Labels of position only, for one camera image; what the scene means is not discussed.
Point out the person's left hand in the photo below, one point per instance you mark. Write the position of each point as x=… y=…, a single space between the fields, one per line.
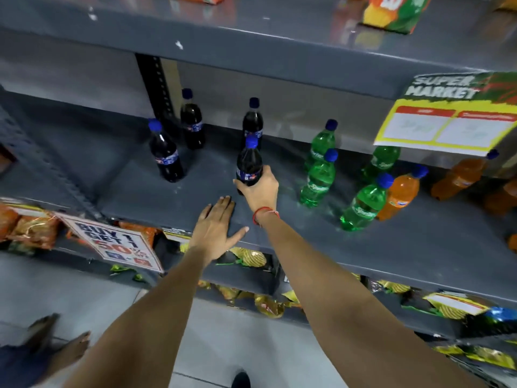
x=214 y=234

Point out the person's right hand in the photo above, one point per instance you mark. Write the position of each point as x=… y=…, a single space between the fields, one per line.
x=264 y=193

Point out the person's left thumb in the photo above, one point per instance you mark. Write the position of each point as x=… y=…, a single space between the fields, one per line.
x=239 y=235

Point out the person's right thumb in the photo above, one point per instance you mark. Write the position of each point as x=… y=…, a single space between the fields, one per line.
x=243 y=184

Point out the person's left little finger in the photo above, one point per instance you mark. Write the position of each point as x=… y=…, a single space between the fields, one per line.
x=205 y=214

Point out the cola bottle with blue cap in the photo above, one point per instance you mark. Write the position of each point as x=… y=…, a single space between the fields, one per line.
x=253 y=119
x=248 y=165
x=165 y=157
x=192 y=125

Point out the person's right forearm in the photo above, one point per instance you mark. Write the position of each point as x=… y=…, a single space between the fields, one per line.
x=343 y=303

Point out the person's left forearm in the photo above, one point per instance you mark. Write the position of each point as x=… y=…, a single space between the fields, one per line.
x=157 y=319

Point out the row of yellow black packets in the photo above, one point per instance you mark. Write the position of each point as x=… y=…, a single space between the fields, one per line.
x=254 y=258

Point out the grey metal shelving unit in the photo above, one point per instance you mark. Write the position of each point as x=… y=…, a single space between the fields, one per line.
x=161 y=197

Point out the orange noodle packet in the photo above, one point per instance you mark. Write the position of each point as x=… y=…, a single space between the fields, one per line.
x=6 y=222
x=143 y=232
x=36 y=232

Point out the green soda bottle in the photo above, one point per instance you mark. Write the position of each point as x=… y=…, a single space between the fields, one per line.
x=363 y=208
x=379 y=161
x=321 y=143
x=319 y=179

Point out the white red offer sign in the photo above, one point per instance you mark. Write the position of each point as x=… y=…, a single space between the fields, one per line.
x=109 y=242

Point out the person's dark right shoe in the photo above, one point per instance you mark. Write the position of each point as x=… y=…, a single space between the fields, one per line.
x=241 y=380

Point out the orange soda bottle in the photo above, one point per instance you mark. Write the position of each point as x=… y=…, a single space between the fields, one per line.
x=513 y=242
x=460 y=177
x=400 y=193
x=503 y=197

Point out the person's left foot in sandal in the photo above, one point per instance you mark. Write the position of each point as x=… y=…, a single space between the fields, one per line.
x=66 y=351

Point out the yellow green price sign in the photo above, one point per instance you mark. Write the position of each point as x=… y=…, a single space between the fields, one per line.
x=448 y=117

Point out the orange green snack packet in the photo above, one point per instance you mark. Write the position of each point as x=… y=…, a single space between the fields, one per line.
x=394 y=12

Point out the person's blue trouser leg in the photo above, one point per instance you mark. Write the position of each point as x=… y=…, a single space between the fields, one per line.
x=20 y=367

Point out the blue snack packet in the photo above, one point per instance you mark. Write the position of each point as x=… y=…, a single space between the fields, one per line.
x=503 y=315

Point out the yellow packet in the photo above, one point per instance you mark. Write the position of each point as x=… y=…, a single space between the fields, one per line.
x=507 y=1

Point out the black perforated shelf post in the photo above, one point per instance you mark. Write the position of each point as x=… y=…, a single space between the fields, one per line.
x=155 y=86

